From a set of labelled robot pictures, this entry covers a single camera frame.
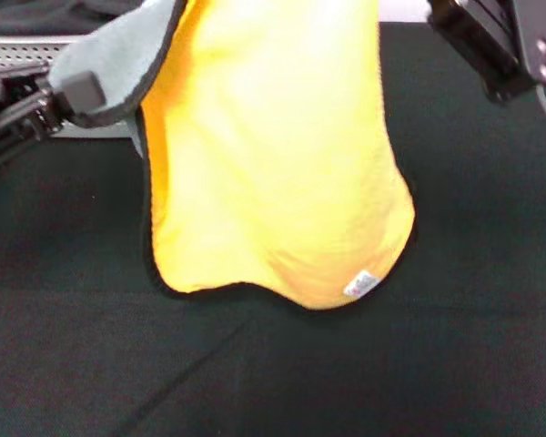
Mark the grey perforated storage box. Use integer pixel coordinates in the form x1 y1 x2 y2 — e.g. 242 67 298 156
0 36 140 141

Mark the dark cloth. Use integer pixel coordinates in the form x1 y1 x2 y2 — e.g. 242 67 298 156
0 0 142 36

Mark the yellow and grey towel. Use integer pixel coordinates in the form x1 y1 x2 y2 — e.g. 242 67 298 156
49 0 420 313

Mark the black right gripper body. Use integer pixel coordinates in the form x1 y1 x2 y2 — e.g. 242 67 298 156
511 0 546 90

